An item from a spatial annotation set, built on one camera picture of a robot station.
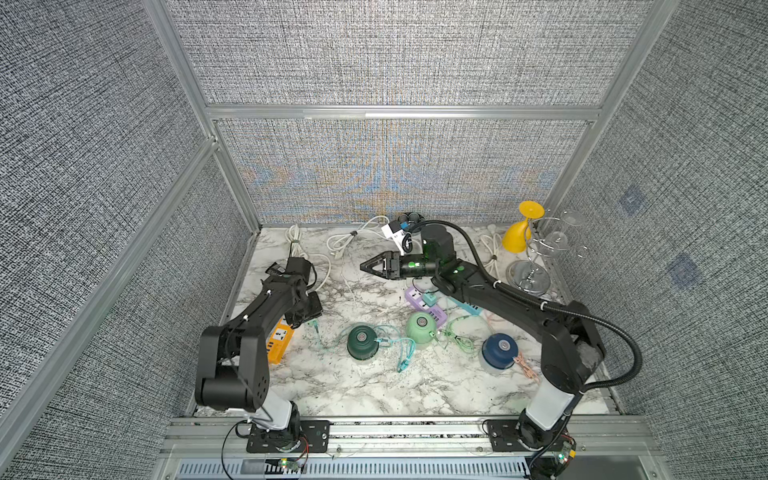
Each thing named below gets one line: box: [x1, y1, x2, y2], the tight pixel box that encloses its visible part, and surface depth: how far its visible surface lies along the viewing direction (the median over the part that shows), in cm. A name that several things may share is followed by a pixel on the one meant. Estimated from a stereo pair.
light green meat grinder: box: [406, 311, 437, 347], surface depth 83 cm
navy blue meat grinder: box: [481, 333, 519, 370], surface depth 79 cm
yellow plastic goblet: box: [502, 200, 545, 254], surface depth 93 cm
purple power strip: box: [404, 286, 448, 327], surface depth 96 cm
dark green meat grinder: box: [347, 325, 379, 361], surface depth 81 cm
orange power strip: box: [266, 318, 294, 364], surface depth 88 cm
